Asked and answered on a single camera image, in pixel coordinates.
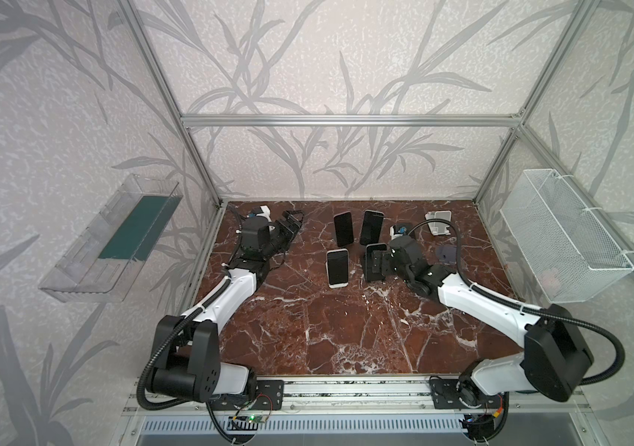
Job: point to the white framed phone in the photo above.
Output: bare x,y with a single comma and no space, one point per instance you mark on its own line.
337,268

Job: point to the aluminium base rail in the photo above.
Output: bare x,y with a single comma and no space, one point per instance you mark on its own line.
306,395

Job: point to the green circuit board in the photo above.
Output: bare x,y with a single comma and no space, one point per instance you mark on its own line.
245,421

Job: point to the grey round phone stand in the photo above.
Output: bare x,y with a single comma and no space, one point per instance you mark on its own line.
446,254

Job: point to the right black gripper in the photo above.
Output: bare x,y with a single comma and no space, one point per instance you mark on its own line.
381,262

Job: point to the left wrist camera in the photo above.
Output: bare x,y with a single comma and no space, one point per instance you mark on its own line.
261,211

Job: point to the black mounting plate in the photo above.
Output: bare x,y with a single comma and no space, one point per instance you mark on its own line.
265,394
457,394

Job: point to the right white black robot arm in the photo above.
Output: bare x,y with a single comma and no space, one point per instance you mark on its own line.
554,357

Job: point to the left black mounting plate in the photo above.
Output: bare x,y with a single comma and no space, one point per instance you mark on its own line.
265,394

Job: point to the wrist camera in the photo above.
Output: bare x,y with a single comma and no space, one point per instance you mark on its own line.
261,211
400,229

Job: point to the clear plastic wall bin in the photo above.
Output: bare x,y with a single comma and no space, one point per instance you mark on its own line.
106,259

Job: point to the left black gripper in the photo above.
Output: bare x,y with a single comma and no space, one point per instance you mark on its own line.
282,230

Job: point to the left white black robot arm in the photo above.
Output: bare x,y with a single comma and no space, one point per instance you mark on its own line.
185,363

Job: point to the black phone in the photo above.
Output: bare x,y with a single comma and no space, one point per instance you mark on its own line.
376,261
343,226
371,227

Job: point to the white phone stand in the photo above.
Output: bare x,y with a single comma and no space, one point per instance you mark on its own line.
439,222

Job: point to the white wire mesh basket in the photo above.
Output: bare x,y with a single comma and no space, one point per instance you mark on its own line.
570,253

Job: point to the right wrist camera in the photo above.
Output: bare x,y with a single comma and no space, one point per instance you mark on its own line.
400,229

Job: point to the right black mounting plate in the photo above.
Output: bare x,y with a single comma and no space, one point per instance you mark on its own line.
457,394

